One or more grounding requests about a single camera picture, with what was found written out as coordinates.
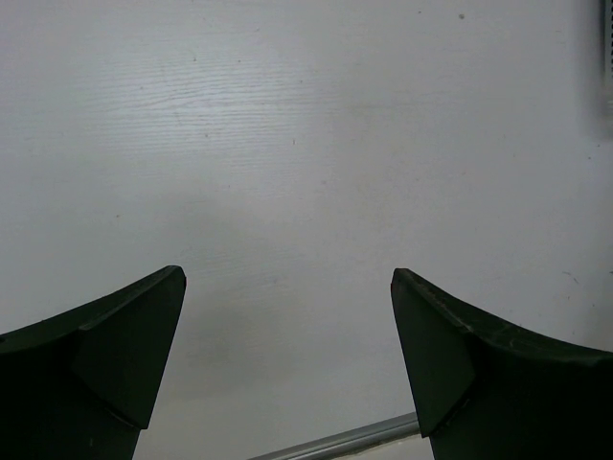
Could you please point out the aluminium table edge rail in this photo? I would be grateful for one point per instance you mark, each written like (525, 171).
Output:
(351, 441)

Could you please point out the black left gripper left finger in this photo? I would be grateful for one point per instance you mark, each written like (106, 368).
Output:
(83, 384)

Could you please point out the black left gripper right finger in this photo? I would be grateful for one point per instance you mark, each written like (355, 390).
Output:
(485, 388)

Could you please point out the white plastic mesh basket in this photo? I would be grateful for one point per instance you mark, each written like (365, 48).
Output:
(606, 38)

